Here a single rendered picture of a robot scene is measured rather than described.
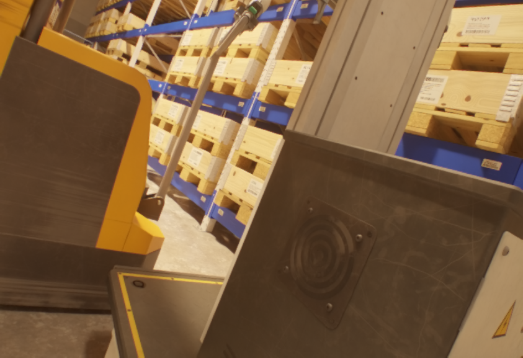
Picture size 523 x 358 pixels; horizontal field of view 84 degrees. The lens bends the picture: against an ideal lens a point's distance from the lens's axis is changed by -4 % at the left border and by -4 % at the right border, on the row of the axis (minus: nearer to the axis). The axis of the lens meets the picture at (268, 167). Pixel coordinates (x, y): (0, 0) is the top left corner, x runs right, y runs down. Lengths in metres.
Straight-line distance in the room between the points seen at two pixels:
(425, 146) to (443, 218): 1.38
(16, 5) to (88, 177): 0.53
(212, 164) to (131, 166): 1.59
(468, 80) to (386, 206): 1.40
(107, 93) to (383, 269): 0.95
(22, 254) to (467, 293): 1.17
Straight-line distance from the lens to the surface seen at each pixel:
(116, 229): 1.21
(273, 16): 3.00
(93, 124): 1.10
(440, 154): 1.67
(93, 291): 1.32
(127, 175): 1.15
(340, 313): 0.38
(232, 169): 2.42
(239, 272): 0.53
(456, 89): 1.72
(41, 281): 1.28
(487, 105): 1.65
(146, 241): 1.25
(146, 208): 1.55
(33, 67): 1.10
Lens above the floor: 0.79
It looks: 2 degrees down
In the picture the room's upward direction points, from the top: 22 degrees clockwise
